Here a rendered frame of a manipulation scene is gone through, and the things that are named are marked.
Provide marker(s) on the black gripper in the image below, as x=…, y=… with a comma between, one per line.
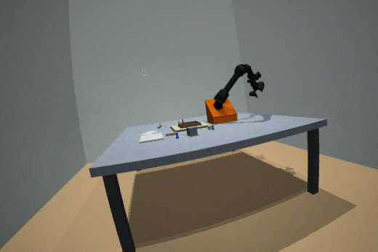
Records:
x=253, y=93

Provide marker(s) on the white flat rectangular card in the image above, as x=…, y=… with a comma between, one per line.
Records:
x=150, y=137

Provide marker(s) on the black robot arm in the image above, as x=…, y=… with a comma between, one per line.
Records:
x=240, y=70

